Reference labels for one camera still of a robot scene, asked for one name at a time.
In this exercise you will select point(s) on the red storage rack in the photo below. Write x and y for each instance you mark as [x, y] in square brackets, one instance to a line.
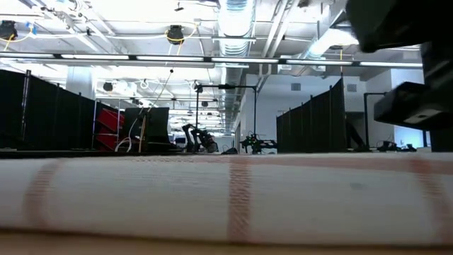
[109, 120]

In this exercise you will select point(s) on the long black partition curtain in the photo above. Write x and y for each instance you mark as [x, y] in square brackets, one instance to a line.
[42, 113]

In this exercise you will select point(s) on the short black partition curtain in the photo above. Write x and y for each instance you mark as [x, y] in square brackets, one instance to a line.
[311, 127]

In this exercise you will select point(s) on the long ceiling light strip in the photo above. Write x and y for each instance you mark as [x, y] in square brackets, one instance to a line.
[240, 60]

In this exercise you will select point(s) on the silver round ventilation duct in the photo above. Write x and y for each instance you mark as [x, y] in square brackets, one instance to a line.
[235, 21]

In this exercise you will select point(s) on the silver slanted ventilation duct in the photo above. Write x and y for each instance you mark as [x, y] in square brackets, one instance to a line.
[329, 39]

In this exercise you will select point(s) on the black background robot arm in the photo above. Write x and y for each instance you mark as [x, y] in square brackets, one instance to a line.
[256, 143]
[389, 146]
[201, 138]

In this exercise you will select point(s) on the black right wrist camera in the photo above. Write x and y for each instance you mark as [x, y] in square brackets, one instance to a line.
[410, 102]

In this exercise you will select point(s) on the white towel with red grid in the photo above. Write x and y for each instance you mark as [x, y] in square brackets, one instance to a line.
[141, 198]

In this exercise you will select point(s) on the black camera gantry frame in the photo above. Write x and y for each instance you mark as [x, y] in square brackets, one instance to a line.
[226, 86]
[366, 120]

